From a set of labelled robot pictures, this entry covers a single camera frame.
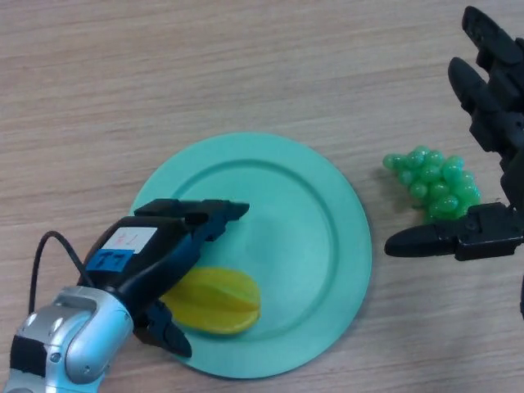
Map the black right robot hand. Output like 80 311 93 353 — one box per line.
384 6 524 263

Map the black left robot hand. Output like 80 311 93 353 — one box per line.
77 198 251 359

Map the yellow starfruit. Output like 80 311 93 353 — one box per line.
159 266 262 337

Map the green round plate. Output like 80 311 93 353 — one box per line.
129 130 373 380

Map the green grape bunch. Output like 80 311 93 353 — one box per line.
382 145 482 224

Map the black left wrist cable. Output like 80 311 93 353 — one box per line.
29 231 93 312

